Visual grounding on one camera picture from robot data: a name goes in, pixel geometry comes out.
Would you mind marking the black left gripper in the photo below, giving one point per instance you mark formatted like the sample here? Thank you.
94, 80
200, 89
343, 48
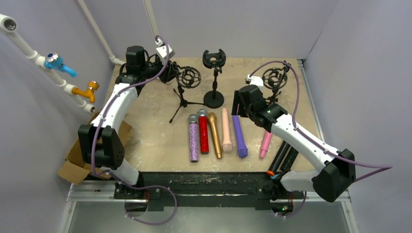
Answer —
168, 72

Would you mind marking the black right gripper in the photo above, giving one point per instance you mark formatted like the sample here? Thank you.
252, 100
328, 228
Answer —
240, 103

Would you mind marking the tripod shock mount stand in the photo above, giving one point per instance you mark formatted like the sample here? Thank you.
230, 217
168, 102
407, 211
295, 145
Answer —
189, 78
275, 79

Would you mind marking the round base shock mount stand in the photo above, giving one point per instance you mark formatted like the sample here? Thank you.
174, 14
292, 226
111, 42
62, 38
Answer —
214, 99

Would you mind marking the gold metallic microphone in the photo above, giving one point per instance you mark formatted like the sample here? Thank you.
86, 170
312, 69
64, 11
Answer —
212, 121

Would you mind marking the red glitter microphone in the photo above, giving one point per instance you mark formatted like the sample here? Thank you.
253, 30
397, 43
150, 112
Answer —
203, 131

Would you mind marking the purple glitter microphone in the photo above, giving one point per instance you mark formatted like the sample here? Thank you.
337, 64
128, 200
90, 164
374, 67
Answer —
193, 138

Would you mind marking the pink glitter microphone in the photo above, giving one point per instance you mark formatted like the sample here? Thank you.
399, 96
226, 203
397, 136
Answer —
265, 144

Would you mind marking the violet plastic microphone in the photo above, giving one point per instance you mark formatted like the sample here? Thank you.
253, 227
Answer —
241, 146

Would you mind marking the cream peach plastic microphone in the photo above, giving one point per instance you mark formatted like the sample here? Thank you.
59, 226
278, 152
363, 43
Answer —
227, 143

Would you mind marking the plain black microphone orange end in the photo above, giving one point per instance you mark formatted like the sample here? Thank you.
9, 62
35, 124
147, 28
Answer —
280, 155

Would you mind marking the black glitter microphone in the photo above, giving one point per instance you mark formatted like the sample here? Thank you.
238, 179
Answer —
289, 159

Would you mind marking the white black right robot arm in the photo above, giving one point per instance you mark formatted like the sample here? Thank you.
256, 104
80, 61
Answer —
334, 171

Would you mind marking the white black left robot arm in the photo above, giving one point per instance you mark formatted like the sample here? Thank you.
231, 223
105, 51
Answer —
99, 140

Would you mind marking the orange water tap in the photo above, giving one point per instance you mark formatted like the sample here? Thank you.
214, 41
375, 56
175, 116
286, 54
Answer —
88, 93

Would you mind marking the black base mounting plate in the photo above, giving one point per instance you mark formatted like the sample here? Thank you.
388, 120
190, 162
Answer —
208, 189

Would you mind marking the blue water tap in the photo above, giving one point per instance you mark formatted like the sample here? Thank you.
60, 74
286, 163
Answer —
55, 61

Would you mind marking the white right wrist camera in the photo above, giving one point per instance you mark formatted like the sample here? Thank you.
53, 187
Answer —
254, 80

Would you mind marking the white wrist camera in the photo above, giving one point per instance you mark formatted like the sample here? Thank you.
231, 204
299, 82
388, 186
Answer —
161, 50
254, 80

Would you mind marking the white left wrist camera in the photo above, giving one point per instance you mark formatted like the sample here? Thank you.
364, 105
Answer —
161, 50

